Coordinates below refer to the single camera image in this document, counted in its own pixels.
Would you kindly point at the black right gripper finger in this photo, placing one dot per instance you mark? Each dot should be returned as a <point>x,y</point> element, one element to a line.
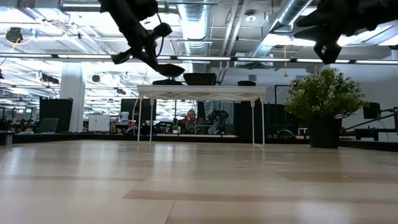
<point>306,23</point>
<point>327,51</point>

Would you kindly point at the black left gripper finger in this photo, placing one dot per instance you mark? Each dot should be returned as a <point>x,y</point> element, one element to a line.
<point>121,57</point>
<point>157,66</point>

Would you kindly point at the black monitor on arm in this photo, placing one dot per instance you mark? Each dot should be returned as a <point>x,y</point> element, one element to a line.
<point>371,110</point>

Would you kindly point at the black background robot arm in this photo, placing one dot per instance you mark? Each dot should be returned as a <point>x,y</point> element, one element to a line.
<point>219,118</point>

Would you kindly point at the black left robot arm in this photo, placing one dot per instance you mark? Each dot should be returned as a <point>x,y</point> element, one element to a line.
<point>124,9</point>

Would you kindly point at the black ceiling spotlight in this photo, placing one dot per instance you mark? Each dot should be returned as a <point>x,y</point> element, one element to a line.
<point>96,78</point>

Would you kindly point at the green potted plant black pot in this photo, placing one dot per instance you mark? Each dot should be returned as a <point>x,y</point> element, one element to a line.
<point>323,93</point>

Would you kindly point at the red machine part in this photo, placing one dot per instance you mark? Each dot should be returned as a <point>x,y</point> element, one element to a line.
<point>186,119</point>

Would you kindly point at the person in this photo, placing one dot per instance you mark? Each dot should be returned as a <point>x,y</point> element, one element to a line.
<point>191,119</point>

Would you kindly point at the white pillar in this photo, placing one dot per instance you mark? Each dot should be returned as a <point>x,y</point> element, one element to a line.
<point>72,99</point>

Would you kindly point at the white cabinet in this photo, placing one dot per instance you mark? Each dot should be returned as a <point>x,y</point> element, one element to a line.
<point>99,122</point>

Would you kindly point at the grey laptop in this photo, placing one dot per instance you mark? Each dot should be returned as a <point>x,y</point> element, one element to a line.
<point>203,126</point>

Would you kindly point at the black room partition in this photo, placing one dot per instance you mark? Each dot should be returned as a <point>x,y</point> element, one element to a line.
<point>56,112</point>

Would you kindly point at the black desk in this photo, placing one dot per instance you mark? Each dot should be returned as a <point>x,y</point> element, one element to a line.
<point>367,133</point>

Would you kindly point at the silver ventilation duct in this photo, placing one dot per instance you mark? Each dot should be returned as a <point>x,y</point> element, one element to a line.
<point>194,25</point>
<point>289,12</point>

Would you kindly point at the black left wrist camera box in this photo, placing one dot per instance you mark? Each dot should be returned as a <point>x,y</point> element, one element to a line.
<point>163,30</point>

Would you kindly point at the black aluminium rig frame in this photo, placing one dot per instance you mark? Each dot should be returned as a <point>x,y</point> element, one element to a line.
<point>93,137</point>

